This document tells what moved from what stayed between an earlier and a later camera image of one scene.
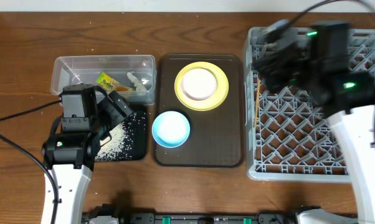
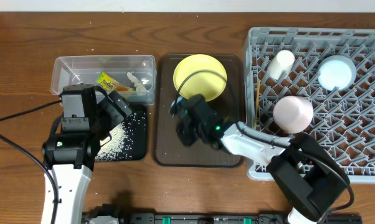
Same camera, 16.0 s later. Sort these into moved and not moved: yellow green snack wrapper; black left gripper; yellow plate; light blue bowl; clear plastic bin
Moved: yellow plate; light blue bowl
Not moved: clear plastic bin; yellow green snack wrapper; black left gripper
